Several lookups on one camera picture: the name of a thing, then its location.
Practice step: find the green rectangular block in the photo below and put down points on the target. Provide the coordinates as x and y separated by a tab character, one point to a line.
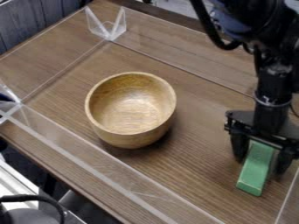
254	173

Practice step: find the brown wooden bowl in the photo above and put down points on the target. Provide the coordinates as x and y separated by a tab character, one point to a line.
130	108

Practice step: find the clear acrylic left bracket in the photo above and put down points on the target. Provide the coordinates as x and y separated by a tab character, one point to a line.
10	102

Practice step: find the clear acrylic front wall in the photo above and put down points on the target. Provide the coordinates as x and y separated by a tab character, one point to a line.
117	187

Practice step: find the grey metal stand base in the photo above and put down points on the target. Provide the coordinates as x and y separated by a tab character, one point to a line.
35	216

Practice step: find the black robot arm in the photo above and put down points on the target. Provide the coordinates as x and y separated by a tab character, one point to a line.
263	26

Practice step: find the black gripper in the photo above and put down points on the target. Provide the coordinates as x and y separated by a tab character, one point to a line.
285	140

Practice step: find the clear acrylic corner bracket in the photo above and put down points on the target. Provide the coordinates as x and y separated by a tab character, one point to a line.
107	30

